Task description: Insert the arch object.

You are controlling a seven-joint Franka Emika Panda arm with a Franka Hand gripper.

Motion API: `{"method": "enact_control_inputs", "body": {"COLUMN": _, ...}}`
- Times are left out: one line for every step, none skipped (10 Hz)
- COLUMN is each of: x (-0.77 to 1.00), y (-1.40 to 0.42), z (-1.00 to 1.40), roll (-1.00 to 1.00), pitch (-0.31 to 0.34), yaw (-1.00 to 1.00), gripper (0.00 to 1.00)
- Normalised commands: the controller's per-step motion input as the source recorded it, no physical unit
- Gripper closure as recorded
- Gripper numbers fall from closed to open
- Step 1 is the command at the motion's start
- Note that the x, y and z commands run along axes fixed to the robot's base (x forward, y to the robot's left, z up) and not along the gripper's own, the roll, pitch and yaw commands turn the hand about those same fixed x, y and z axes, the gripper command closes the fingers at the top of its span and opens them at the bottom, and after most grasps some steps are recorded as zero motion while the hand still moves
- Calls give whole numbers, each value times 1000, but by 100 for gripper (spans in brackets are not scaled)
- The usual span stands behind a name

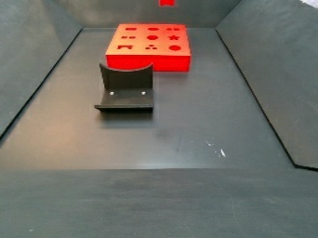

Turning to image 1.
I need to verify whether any red arch object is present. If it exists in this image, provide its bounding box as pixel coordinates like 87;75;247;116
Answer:
159;0;175;7

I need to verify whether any black curved holder stand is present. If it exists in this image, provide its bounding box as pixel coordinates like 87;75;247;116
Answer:
95;64;153;112

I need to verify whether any red shape sorter block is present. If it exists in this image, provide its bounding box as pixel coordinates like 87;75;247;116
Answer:
105;23;191;72

